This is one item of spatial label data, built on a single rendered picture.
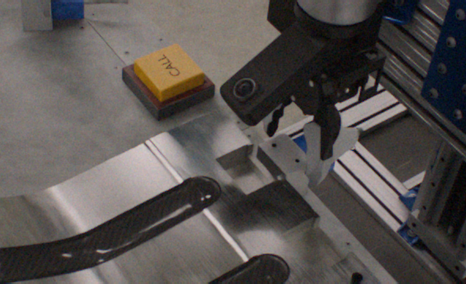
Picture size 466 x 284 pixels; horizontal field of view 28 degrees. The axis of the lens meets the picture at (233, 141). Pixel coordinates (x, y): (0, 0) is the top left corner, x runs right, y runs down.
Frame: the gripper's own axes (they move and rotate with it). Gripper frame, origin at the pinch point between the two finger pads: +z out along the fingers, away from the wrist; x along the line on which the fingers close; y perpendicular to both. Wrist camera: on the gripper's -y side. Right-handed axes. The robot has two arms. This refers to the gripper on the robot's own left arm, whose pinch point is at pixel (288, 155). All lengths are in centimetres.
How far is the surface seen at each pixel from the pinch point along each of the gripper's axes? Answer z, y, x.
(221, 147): -4.3, -7.9, 1.6
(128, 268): -3.6, -23.0, -5.6
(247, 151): -3.4, -5.5, 0.5
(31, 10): 1.5, -11.6, 35.7
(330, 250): -2.5, -5.5, -13.2
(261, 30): 85, 76, 91
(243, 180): -1.6, -7.0, -1.3
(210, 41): 85, 62, 94
